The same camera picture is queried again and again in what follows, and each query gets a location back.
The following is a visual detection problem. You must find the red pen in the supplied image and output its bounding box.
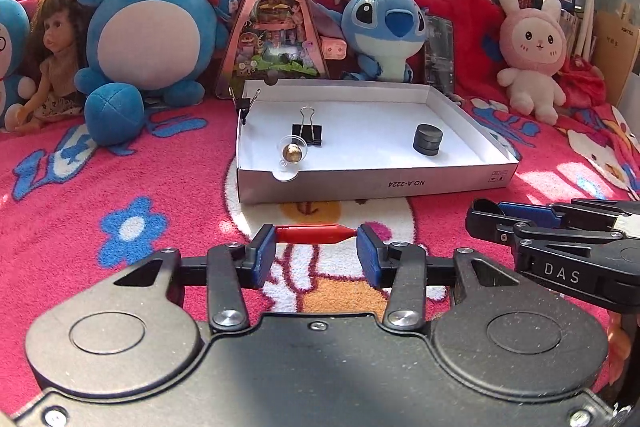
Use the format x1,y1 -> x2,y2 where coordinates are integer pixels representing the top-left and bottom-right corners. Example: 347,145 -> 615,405
275,223 -> 360,244

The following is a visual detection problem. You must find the brown-haired doll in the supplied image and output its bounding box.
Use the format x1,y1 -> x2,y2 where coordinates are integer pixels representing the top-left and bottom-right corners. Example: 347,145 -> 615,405
12,0 -> 98,135

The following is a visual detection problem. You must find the clear plastic cup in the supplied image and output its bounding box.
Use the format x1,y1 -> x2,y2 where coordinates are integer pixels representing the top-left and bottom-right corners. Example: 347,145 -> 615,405
272,135 -> 308,182

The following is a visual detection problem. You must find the white cardboard box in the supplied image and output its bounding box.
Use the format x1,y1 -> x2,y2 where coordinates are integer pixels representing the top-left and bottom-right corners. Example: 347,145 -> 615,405
235,78 -> 521,205

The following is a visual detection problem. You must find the dark photo card package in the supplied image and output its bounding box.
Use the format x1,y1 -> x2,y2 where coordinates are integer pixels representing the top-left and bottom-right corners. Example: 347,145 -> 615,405
424,14 -> 456,92

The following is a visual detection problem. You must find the red crumpled cloth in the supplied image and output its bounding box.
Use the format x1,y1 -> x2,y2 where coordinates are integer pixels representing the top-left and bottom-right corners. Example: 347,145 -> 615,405
557,57 -> 608,105

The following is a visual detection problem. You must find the round blue mouse plush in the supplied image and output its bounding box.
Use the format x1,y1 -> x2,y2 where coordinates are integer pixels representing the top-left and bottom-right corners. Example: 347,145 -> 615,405
75,0 -> 241,146

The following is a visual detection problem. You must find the pink rabbit plush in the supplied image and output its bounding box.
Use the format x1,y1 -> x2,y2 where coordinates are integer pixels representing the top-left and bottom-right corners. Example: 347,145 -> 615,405
496,0 -> 568,125

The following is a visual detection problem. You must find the white pipe rack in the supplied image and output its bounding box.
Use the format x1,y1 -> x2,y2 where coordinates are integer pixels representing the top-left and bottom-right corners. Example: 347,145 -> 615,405
572,0 -> 603,58

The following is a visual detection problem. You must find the small pink box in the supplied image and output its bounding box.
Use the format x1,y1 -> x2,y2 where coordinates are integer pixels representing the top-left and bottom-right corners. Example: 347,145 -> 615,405
320,36 -> 347,61

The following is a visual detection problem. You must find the large black binder clip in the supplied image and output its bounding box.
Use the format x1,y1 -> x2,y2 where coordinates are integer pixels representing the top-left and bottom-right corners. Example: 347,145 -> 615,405
291,106 -> 323,146

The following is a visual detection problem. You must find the triangular pink toy box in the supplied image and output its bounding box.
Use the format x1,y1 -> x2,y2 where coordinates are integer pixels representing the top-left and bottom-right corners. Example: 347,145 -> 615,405
216,0 -> 331,98

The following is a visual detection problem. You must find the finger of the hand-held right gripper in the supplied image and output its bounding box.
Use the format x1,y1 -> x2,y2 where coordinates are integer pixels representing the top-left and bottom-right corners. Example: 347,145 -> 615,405
497,198 -> 640,239
466,199 -> 523,248

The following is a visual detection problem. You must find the blue alien plush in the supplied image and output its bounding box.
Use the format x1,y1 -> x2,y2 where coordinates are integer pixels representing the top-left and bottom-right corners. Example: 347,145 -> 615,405
307,0 -> 430,82

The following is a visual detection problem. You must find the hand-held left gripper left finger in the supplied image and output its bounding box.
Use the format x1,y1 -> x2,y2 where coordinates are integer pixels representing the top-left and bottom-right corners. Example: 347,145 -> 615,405
112,223 -> 277,333

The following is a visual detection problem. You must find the blue robot cat plush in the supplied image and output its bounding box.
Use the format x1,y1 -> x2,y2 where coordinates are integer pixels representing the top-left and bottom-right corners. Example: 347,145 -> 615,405
0,0 -> 33,130

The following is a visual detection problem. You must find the small black binder clip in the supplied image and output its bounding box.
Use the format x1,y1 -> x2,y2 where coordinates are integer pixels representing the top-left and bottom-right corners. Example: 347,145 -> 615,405
229,88 -> 261,125

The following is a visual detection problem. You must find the brown cardboard sheet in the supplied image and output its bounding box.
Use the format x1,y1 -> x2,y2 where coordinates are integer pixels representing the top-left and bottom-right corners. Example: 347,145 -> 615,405
592,9 -> 640,108

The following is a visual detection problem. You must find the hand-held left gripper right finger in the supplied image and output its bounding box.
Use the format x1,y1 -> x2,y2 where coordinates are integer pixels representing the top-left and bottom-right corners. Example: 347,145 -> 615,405
356,224 -> 521,330

